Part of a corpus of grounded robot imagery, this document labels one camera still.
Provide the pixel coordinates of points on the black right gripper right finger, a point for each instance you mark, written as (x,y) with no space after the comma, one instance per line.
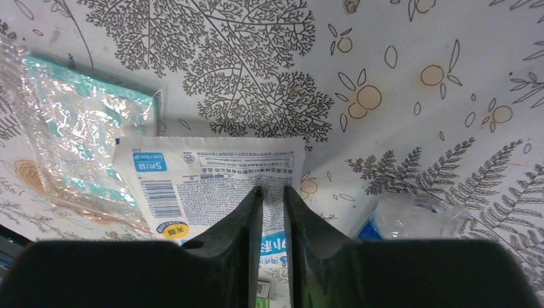
(330,269)

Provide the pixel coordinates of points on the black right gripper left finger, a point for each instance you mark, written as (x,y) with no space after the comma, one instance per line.
(218,268)

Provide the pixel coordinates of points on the blue white elastic bandage roll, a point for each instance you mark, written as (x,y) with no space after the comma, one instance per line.
(408,216)

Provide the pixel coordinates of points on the white gauze dressing packet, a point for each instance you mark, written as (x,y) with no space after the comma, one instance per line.
(184,185)

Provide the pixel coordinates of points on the plastic bag of band-aids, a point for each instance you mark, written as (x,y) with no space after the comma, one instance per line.
(72,121)

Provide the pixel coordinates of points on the small green box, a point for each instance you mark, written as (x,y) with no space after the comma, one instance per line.
(263,291)

